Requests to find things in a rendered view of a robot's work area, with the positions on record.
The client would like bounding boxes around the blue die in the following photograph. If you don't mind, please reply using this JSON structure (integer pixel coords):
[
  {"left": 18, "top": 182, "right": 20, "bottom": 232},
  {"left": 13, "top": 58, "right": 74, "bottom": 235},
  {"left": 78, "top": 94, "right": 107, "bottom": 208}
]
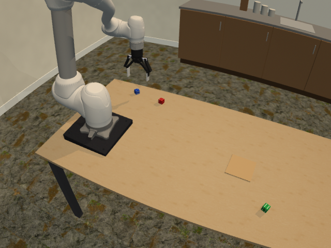
[{"left": 134, "top": 88, "right": 140, "bottom": 95}]

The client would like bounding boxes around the orange mat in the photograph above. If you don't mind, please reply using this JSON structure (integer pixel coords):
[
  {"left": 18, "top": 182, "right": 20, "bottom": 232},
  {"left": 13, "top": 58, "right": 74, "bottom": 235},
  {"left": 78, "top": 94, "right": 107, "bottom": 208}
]
[{"left": 225, "top": 154, "right": 256, "bottom": 182}]

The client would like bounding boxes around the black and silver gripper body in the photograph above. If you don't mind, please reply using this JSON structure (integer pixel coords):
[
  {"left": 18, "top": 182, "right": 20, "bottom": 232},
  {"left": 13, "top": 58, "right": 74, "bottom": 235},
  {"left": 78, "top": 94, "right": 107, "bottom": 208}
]
[{"left": 131, "top": 49, "right": 143, "bottom": 64}]

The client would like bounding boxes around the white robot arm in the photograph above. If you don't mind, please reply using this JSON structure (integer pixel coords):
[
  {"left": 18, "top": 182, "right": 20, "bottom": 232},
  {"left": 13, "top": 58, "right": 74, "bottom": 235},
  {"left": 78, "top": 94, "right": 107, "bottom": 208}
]
[{"left": 45, "top": 0, "right": 145, "bottom": 140}]

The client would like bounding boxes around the green die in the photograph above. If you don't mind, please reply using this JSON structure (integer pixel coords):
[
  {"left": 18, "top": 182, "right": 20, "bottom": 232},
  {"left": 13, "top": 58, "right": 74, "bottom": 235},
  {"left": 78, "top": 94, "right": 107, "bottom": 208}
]
[{"left": 261, "top": 203, "right": 270, "bottom": 213}]

